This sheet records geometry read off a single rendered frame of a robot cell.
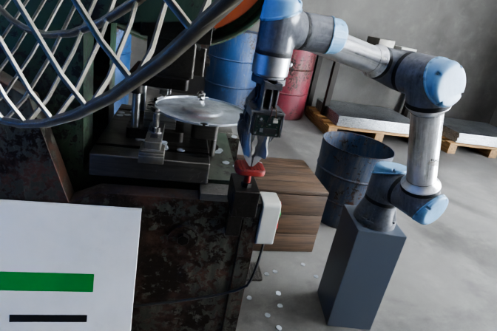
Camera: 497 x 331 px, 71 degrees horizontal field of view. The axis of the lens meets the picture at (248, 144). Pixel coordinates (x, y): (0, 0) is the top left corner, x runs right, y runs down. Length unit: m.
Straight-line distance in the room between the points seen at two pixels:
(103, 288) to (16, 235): 0.25
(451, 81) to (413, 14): 4.17
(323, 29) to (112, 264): 0.75
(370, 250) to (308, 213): 0.48
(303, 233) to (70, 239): 1.16
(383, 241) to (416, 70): 0.63
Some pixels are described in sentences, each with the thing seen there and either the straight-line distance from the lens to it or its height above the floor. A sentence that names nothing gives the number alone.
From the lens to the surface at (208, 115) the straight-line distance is 1.05.
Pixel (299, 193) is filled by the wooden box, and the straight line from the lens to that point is 1.69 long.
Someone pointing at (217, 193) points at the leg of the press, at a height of 0.64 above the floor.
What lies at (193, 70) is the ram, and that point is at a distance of 1.00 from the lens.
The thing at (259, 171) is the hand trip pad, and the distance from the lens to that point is 0.80.
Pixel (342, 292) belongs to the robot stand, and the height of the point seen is 0.17.
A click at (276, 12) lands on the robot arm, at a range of 0.69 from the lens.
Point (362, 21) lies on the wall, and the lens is 4.85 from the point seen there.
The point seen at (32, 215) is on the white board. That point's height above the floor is 0.56.
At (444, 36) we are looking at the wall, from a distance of 5.48.
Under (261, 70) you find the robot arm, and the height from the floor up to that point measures 0.99.
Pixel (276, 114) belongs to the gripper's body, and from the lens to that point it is 0.70.
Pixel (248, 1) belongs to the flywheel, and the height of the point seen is 1.13.
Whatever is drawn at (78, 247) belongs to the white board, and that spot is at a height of 0.48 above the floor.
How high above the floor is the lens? 1.09
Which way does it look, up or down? 21 degrees down
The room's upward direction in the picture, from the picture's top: 10 degrees clockwise
